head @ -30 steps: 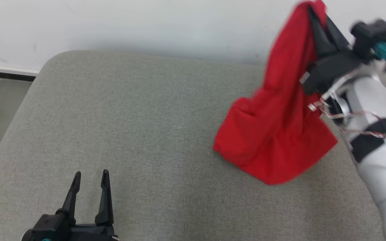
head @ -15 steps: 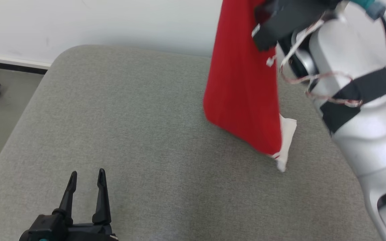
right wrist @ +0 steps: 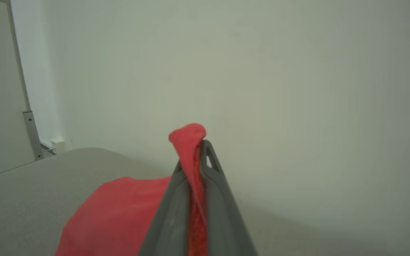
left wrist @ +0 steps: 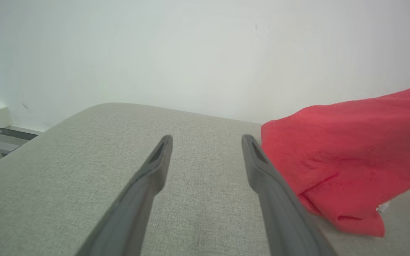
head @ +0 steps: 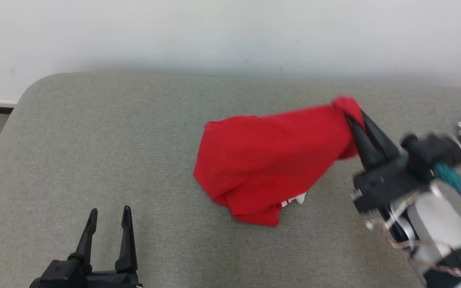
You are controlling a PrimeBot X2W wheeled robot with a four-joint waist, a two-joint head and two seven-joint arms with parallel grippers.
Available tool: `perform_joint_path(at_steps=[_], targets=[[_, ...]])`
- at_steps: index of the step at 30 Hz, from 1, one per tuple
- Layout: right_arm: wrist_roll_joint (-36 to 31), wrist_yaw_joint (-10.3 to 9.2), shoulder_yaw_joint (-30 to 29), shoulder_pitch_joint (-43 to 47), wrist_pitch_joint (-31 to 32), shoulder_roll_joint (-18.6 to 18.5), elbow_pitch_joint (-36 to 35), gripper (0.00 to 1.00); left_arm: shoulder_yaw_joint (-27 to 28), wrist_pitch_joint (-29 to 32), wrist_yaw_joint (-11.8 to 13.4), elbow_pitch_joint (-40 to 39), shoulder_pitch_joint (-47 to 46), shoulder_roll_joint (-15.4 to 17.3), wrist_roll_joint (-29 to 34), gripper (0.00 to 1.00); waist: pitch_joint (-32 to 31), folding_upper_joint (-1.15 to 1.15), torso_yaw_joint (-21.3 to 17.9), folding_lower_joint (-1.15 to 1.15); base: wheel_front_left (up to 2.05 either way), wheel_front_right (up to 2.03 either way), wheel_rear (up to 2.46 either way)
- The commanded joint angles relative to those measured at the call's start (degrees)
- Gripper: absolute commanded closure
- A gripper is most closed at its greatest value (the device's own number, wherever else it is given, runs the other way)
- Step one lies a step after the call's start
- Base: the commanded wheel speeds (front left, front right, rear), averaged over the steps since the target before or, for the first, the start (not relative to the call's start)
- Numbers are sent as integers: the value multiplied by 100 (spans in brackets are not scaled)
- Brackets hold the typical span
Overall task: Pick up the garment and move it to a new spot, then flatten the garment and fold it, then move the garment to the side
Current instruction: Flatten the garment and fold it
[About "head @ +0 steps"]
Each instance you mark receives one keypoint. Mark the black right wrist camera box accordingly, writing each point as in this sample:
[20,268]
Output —
[430,154]

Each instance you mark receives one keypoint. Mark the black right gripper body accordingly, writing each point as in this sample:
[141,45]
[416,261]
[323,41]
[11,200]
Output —
[382,186]

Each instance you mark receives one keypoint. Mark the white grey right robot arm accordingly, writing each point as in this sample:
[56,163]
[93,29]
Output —
[442,228]

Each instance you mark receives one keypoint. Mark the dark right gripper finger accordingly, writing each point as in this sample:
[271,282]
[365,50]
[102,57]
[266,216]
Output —
[364,150]
[382,140]

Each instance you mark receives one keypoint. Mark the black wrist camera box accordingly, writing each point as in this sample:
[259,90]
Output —
[60,274]
[430,154]

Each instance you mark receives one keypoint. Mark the red white-sleeved Bulls jersey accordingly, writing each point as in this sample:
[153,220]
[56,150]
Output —
[262,160]

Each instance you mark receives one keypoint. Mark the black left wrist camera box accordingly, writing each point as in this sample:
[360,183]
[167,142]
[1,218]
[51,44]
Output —
[60,274]

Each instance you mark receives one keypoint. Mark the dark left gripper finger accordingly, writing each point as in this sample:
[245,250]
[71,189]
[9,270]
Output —
[86,244]
[127,244]

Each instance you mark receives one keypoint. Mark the grey fabric sofa cushion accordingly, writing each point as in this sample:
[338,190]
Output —
[114,152]

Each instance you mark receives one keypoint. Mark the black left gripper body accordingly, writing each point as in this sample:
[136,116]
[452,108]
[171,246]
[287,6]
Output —
[110,280]

